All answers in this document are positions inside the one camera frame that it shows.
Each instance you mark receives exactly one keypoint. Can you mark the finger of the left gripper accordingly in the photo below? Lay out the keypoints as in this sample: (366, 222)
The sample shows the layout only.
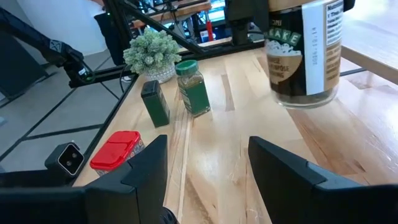
(349, 3)
(245, 9)

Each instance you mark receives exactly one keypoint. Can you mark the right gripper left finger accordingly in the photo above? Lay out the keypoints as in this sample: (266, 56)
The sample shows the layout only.
(140, 193)

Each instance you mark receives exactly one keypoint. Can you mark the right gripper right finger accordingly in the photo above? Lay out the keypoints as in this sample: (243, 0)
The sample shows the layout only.
(295, 193)

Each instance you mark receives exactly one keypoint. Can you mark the paprika tin red lid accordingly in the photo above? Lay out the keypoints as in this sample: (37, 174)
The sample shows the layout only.
(115, 149)

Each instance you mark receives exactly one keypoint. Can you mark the dark green pepper tin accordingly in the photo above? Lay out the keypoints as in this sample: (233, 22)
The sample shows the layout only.
(155, 105)

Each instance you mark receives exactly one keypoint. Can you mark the green-lidded spice jar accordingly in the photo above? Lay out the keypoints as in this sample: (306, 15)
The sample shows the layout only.
(194, 93)

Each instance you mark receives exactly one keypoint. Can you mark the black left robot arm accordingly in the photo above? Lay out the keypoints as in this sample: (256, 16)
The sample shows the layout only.
(240, 32)

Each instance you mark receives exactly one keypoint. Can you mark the wooden workbench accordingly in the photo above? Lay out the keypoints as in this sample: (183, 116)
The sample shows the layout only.
(186, 9)

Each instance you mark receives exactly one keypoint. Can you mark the green artificial potted plant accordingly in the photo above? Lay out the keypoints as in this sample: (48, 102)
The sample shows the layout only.
(152, 49)

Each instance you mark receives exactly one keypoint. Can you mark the small black table camera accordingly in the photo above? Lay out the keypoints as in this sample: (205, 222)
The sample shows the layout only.
(66, 159)

